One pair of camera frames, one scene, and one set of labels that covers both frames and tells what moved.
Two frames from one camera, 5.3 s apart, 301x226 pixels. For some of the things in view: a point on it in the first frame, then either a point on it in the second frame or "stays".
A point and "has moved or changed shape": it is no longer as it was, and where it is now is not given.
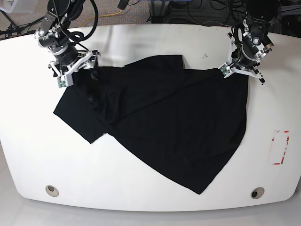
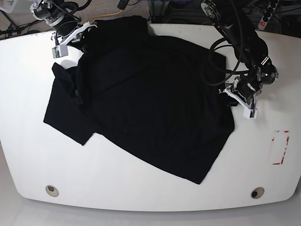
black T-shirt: (179, 124) has moved or changed shape
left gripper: (68, 59) → (68, 28)
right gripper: (250, 44) → (245, 90)
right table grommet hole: (257, 192) stays
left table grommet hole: (51, 190) stays
